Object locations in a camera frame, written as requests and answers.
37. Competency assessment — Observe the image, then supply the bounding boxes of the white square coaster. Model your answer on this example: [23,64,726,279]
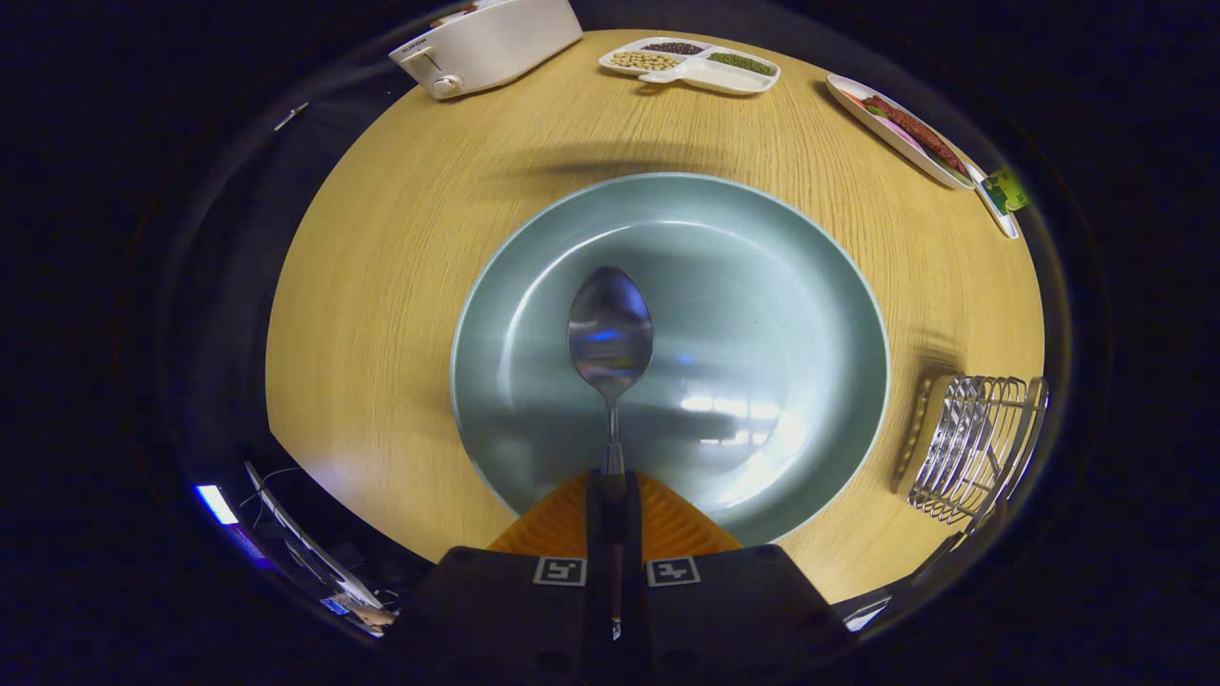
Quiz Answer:
[967,162,1021,239]

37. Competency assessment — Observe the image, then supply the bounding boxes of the green label bottle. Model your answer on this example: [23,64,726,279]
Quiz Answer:
[982,167,1030,215]

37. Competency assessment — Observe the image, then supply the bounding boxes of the wooden-handled metal spoon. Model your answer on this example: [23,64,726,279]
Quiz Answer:
[567,265,656,641]

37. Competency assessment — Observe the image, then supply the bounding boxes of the pale green plate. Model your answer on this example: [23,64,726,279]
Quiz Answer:
[450,171,891,549]

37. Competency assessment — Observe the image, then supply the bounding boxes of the white-edged monitor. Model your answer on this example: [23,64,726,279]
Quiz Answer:
[243,461,387,611]

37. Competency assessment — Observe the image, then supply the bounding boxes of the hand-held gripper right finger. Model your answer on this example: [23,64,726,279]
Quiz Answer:
[620,470,859,686]

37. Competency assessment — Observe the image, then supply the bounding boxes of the lit computer monitor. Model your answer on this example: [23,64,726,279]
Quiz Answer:
[194,484,239,527]

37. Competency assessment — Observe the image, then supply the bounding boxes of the white oval food plate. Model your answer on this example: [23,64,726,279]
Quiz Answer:
[825,73,978,191]

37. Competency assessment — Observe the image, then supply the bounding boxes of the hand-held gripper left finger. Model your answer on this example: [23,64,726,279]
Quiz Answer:
[381,470,611,686]

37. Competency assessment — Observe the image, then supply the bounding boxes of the white toaster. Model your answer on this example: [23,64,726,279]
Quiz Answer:
[389,0,583,101]

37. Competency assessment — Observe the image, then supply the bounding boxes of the metal wire basket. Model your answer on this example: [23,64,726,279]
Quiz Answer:
[893,373,1050,527]

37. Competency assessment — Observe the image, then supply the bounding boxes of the brown steak pieces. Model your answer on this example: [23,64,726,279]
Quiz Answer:
[861,93,971,175]

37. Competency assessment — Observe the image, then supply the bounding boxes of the white divided dish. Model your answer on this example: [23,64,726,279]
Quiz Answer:
[599,36,782,96]

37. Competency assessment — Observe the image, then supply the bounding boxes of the pile of green beans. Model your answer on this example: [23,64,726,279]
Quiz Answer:
[708,52,776,77]

